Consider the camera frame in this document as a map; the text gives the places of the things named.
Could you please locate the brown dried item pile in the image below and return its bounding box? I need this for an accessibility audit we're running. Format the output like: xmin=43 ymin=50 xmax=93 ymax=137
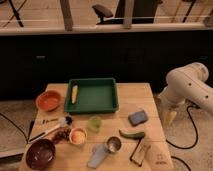
xmin=52 ymin=128 xmax=71 ymax=144

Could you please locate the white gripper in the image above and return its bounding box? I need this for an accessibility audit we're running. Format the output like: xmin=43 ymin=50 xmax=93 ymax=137
xmin=161 ymin=101 xmax=177 ymax=125

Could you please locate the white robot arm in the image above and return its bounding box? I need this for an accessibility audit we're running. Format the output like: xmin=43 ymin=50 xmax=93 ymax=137
xmin=159 ymin=62 xmax=213 ymax=126

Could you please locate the wooden box grater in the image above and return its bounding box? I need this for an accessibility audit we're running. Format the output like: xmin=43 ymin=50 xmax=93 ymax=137
xmin=130 ymin=138 xmax=151 ymax=167

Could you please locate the small cup with orange content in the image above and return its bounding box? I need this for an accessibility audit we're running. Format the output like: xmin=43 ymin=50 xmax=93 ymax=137
xmin=69 ymin=127 xmax=87 ymax=146

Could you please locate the green pepper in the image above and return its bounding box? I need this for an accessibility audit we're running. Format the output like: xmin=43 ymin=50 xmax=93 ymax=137
xmin=119 ymin=130 xmax=145 ymax=140

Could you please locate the small green cup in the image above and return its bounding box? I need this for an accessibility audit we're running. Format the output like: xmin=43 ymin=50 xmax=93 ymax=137
xmin=88 ymin=116 xmax=102 ymax=133

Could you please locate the green plastic tray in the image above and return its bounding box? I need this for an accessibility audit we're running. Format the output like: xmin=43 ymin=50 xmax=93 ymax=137
xmin=64 ymin=78 xmax=119 ymax=114

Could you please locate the small metal cup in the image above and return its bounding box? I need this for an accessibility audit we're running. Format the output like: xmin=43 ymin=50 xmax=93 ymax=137
xmin=106 ymin=136 xmax=122 ymax=153

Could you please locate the dish brush with black bristles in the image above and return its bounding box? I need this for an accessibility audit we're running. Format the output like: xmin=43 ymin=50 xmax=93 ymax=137
xmin=29 ymin=116 xmax=72 ymax=143

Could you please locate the yellow corn cob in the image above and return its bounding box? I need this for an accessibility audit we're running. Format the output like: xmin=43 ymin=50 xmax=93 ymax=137
xmin=71 ymin=85 xmax=78 ymax=104

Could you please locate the blue sponge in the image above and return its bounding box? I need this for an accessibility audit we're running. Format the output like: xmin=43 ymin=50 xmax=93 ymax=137
xmin=128 ymin=110 xmax=148 ymax=126

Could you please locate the black office chair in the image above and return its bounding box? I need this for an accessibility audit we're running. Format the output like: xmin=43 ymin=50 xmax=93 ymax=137
xmin=92 ymin=0 xmax=162 ymax=25

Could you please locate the orange bowl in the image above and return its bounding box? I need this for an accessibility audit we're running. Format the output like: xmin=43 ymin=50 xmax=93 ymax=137
xmin=35 ymin=90 xmax=61 ymax=112

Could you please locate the black floor cable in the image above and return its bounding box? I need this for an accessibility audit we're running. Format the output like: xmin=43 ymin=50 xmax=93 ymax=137
xmin=165 ymin=104 xmax=200 ymax=171

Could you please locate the dark purple bowl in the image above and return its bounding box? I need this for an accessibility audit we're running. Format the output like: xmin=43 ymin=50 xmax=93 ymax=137
xmin=25 ymin=139 xmax=56 ymax=170

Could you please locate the grey blue cloth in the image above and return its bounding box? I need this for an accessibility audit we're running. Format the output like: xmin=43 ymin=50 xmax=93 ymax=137
xmin=87 ymin=144 xmax=109 ymax=169

